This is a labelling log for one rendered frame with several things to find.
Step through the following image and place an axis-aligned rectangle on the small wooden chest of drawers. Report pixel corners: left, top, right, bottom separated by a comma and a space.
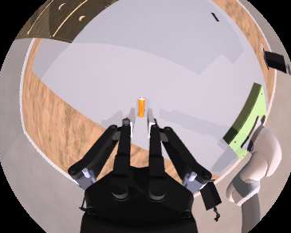
14, 0, 111, 43

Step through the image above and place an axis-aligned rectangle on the orange cylinder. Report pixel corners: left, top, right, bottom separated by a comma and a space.
139, 97, 145, 117

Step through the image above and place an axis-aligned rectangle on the brown wooden drawer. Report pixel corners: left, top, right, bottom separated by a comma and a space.
53, 0, 106, 41
28, 0, 84, 36
105, 0, 116, 5
17, 0, 50, 36

